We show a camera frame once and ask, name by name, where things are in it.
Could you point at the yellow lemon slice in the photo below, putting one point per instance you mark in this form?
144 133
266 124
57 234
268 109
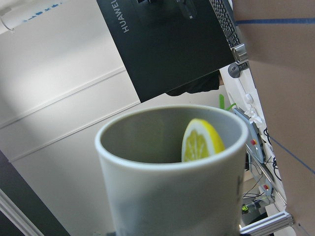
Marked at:
200 140

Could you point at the white mug with handle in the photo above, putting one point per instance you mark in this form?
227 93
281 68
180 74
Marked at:
151 192

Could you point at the black Huawei monitor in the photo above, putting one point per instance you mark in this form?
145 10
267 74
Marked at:
165 44

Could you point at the grey teach pendant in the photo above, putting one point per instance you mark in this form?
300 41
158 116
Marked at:
254 142

